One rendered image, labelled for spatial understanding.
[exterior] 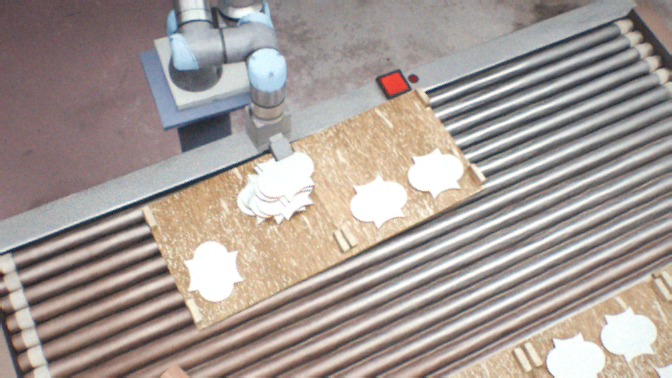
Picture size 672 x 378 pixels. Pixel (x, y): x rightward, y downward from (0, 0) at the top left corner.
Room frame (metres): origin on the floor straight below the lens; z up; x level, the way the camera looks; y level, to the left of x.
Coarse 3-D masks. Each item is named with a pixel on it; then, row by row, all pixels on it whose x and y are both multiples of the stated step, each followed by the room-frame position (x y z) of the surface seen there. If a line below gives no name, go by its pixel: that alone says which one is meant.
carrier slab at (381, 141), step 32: (352, 128) 1.06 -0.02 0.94; (384, 128) 1.08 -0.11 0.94; (416, 128) 1.10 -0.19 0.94; (320, 160) 0.95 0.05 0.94; (352, 160) 0.96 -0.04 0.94; (384, 160) 0.98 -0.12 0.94; (320, 192) 0.85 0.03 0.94; (352, 192) 0.87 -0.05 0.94; (416, 192) 0.90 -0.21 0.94; (448, 192) 0.92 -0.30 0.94; (352, 224) 0.78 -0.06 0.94; (384, 224) 0.80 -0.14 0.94; (416, 224) 0.82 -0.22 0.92
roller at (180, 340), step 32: (576, 160) 1.09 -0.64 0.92; (608, 160) 1.12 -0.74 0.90; (512, 192) 0.96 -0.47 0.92; (448, 224) 0.83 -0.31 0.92; (352, 256) 0.70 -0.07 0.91; (384, 256) 0.72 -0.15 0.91; (288, 288) 0.59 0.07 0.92; (320, 288) 0.61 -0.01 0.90; (224, 320) 0.49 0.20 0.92; (160, 352) 0.39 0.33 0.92
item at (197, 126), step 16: (144, 64) 1.20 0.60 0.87; (160, 64) 1.21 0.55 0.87; (160, 80) 1.15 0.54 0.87; (160, 96) 1.10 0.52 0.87; (240, 96) 1.15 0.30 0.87; (160, 112) 1.05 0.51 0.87; (176, 112) 1.06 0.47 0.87; (192, 112) 1.07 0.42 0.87; (208, 112) 1.08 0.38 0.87; (224, 112) 1.09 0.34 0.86; (192, 128) 1.10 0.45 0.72; (208, 128) 1.11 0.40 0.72; (224, 128) 1.15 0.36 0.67; (192, 144) 1.10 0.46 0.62
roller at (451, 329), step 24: (624, 240) 0.87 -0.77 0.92; (648, 240) 0.89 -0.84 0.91; (576, 264) 0.78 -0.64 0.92; (600, 264) 0.80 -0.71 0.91; (528, 288) 0.69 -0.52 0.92; (552, 288) 0.71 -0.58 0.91; (480, 312) 0.61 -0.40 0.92; (504, 312) 0.63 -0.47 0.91; (432, 336) 0.53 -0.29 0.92; (456, 336) 0.55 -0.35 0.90; (384, 360) 0.46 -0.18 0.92
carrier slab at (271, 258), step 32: (256, 160) 0.92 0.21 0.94; (192, 192) 0.79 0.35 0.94; (224, 192) 0.81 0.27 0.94; (160, 224) 0.69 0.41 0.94; (192, 224) 0.71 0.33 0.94; (224, 224) 0.72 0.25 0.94; (256, 224) 0.74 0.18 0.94; (288, 224) 0.75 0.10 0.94; (320, 224) 0.77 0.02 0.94; (192, 256) 0.62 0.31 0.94; (256, 256) 0.65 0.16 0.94; (288, 256) 0.67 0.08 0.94; (320, 256) 0.68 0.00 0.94; (256, 288) 0.57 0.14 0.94
